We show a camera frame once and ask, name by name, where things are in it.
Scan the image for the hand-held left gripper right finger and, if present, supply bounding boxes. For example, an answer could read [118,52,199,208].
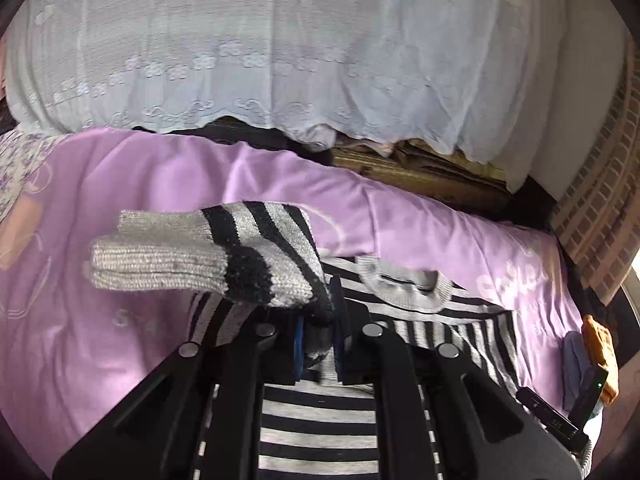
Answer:
[327,275,583,480]

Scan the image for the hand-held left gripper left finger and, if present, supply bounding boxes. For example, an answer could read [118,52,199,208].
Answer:
[52,317,307,480]

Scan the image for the black grey striped knit sweater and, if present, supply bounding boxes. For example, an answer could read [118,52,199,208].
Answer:
[90,201,521,480]

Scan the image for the blue grey cloth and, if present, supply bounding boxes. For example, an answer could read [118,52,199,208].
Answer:
[562,332,603,418]

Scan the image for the orange cloth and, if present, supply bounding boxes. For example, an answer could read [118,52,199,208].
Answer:
[581,314,620,406]

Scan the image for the purple printed blanket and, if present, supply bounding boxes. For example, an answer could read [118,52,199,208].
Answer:
[0,127,603,478]

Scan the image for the brown woven mat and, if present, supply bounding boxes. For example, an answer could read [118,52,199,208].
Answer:
[220,117,516,216]

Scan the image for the white lace cover cloth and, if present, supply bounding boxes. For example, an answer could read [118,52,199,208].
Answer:
[2,0,568,163]

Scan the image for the floral print cloth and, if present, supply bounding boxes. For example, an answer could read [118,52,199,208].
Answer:
[0,130,71,221]

